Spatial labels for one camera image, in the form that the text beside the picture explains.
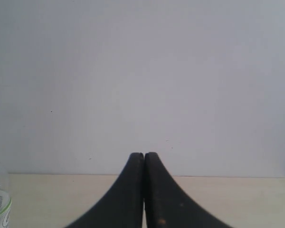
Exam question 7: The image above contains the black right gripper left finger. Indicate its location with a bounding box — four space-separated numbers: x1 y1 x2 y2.
68 152 144 228

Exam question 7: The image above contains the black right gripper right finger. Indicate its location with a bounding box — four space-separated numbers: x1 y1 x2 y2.
144 152 230 228

